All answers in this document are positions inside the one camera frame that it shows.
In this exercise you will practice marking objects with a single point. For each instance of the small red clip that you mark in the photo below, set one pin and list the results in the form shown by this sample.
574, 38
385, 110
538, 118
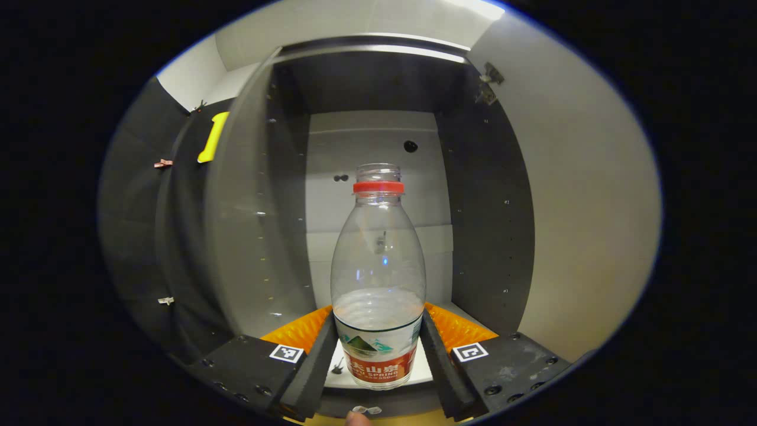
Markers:
163, 163

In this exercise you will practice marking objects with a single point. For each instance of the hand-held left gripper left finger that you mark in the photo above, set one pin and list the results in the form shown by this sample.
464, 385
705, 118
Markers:
313, 367

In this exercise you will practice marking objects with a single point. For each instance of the clear plastic bottle red label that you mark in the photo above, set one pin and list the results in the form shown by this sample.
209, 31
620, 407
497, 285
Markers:
378, 266

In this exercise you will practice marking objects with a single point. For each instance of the beige cabinet door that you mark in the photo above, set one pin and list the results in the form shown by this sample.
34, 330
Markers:
579, 207

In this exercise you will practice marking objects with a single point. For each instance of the small white clip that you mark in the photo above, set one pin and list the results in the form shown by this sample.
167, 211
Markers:
166, 300

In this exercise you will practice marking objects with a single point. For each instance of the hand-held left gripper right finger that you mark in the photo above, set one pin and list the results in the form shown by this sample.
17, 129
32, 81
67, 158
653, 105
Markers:
443, 378

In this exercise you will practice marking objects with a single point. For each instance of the black backdrop cloth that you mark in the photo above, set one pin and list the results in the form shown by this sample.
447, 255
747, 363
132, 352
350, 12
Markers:
136, 236

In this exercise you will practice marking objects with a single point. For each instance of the dark grey cabinet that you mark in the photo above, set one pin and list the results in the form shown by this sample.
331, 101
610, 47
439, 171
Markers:
278, 236

